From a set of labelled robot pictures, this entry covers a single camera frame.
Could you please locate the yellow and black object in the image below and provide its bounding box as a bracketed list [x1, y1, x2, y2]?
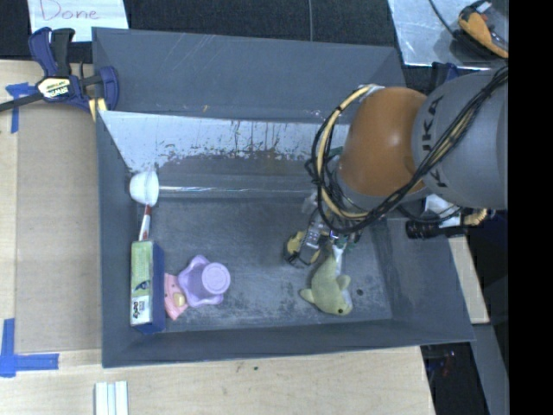
[283, 230, 322, 269]

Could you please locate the green plush dolphin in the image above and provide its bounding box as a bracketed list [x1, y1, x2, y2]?
[299, 254, 354, 317]

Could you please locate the grey metal bin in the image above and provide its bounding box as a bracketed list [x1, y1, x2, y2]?
[91, 26, 477, 369]

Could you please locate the purple flower-shaped cup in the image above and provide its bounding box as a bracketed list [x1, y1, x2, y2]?
[177, 254, 232, 310]

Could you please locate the pink toy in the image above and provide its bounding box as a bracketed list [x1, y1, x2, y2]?
[163, 271, 190, 322]

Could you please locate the red and white stick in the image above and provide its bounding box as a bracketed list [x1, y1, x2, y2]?
[137, 203, 153, 242]

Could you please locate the green and blue box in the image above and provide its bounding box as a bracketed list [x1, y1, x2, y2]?
[130, 239, 167, 336]

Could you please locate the pale wood board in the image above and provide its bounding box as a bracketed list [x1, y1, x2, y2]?
[14, 100, 104, 354]

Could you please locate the black cylinder on white bracket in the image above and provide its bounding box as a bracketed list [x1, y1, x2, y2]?
[404, 196, 499, 240]

